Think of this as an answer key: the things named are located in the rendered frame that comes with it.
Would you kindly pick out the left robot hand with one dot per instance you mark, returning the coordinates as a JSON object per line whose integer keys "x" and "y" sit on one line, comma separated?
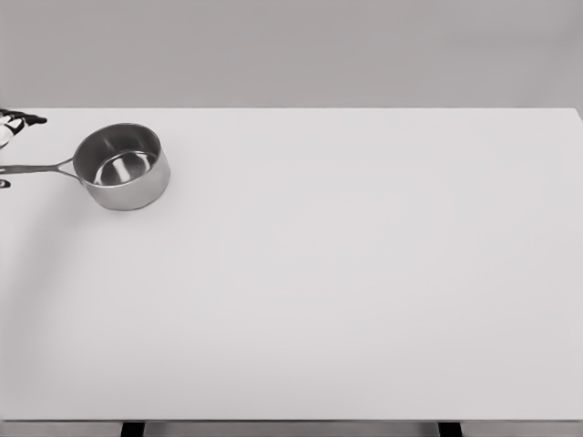
{"x": 10, "y": 124}

